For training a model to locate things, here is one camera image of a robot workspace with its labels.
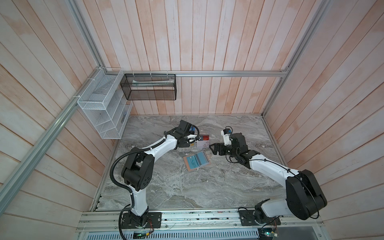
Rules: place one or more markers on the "left aluminium wall rail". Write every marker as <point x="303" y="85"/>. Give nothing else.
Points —
<point x="24" y="169"/>

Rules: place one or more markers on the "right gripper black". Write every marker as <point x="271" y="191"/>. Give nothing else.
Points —
<point x="221" y="145"/>

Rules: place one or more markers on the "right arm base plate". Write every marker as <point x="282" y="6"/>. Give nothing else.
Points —
<point x="249" y="218"/>

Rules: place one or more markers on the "horizontal aluminium wall rail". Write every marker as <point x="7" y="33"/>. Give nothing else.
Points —
<point x="230" y="73"/>

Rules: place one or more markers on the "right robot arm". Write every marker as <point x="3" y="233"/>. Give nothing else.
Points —
<point x="304" y="196"/>

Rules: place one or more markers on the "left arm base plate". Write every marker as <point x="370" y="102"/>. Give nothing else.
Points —
<point x="132" y="221"/>

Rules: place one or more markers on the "white pink card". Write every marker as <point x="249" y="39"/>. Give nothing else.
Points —
<point x="202" y="144"/>

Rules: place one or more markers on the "white wire mesh shelf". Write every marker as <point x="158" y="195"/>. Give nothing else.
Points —
<point x="104" y="103"/>

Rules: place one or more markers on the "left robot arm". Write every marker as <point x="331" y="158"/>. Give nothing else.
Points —
<point x="138" y="169"/>

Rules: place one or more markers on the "black mesh basket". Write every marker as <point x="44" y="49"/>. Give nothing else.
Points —
<point x="149" y="87"/>

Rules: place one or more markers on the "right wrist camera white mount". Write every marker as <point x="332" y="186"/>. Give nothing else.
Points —
<point x="226" y="134"/>

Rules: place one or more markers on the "aluminium front rail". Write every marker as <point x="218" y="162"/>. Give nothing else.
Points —
<point x="197" y="219"/>

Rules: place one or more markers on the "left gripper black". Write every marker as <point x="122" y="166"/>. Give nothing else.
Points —
<point x="184" y="145"/>

